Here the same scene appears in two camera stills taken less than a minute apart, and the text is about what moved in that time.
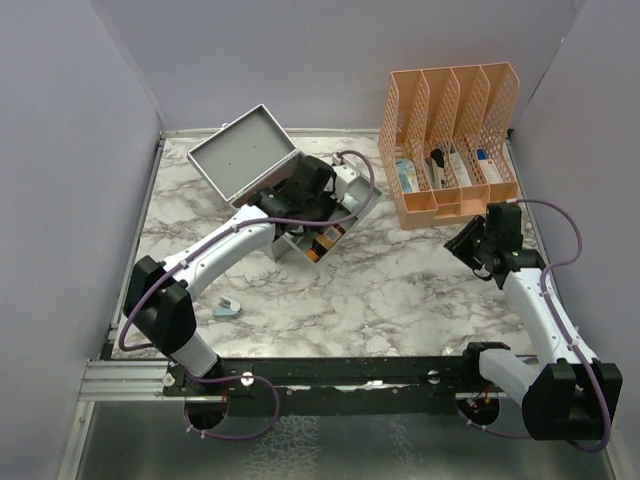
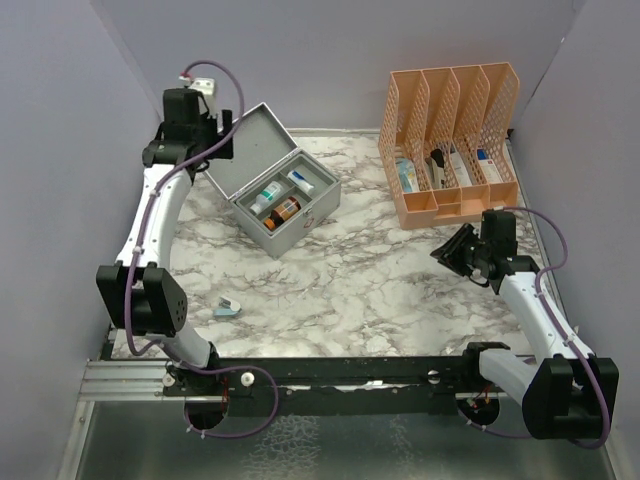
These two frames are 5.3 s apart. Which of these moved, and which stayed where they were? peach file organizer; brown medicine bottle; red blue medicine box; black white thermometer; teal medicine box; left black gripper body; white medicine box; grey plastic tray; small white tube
Moved: grey plastic tray; small white tube; brown medicine bottle; left black gripper body
Stayed: white medicine box; teal medicine box; black white thermometer; red blue medicine box; peach file organizer
